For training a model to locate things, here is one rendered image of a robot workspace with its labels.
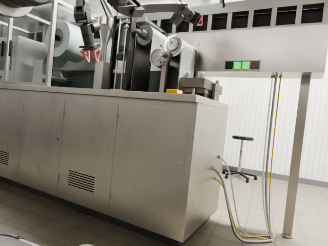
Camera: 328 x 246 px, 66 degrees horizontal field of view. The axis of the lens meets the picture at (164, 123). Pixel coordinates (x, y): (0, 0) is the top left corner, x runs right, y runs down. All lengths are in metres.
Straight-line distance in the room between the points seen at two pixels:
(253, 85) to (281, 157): 1.16
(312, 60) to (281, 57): 0.18
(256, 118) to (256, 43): 2.29
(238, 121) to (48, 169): 2.92
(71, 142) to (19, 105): 0.68
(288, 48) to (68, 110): 1.56
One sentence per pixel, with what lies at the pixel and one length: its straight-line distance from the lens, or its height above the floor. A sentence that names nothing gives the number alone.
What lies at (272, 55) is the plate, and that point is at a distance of 1.93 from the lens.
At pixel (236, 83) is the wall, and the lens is 4.19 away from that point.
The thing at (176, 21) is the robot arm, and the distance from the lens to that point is 1.59.
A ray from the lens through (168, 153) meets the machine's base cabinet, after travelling 1.43.
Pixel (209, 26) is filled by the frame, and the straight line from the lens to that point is 2.11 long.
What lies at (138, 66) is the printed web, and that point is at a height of 1.12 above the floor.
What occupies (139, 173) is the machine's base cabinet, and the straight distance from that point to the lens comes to 1.54.
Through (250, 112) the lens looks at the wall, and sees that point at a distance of 4.13.
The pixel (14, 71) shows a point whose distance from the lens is 2.61.
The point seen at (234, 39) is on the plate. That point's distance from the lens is 2.01.
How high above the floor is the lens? 0.78
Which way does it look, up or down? 2 degrees down
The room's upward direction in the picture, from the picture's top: 6 degrees clockwise
